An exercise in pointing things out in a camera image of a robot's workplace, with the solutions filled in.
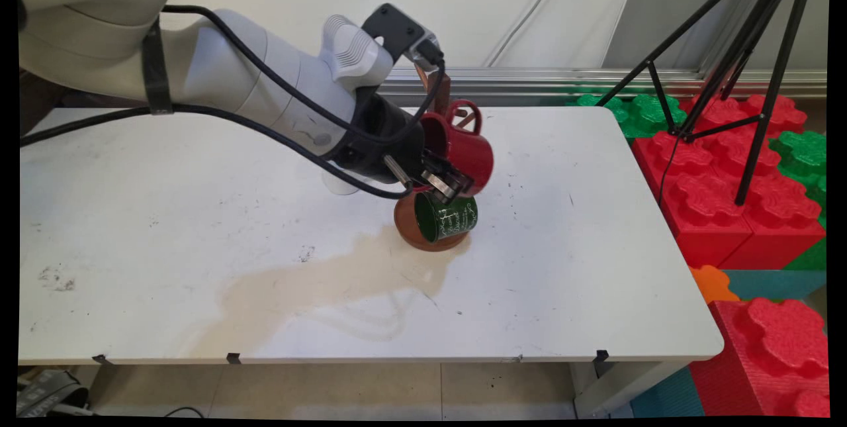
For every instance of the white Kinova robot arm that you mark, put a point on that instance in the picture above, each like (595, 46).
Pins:
(86, 23)

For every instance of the green foam block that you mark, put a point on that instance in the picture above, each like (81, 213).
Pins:
(804, 152)
(645, 116)

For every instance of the white enamel mug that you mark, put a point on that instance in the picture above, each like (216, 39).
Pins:
(341, 185)

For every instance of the orange foam piece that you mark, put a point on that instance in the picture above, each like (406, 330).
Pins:
(711, 284)

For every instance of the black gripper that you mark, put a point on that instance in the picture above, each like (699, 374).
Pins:
(384, 126)

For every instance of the aluminium wall rail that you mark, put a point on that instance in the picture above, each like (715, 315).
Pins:
(529, 79)

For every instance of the brown wooden mug tree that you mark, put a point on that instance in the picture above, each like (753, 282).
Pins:
(405, 225)

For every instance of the black grey wrist camera box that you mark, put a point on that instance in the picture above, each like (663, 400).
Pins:
(394, 30)

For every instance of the white table leg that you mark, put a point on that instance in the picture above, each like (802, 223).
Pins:
(615, 387)

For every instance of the black tripod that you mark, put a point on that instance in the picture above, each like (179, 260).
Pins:
(775, 83)

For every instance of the teal foam mat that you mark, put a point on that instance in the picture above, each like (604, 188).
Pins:
(668, 397)
(774, 284)

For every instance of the green mug with white print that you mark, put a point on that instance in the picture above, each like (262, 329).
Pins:
(456, 218)

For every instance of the large red foam block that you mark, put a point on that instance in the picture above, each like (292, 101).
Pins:
(708, 205)

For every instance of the white wall conduit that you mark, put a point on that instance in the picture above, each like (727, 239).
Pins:
(527, 13)

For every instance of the red enamel mug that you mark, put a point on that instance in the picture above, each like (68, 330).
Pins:
(473, 149)

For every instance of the black tape tab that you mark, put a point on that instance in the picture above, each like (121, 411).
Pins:
(233, 358)
(100, 359)
(601, 356)

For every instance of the dark brown furniture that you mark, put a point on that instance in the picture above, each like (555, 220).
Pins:
(36, 102)

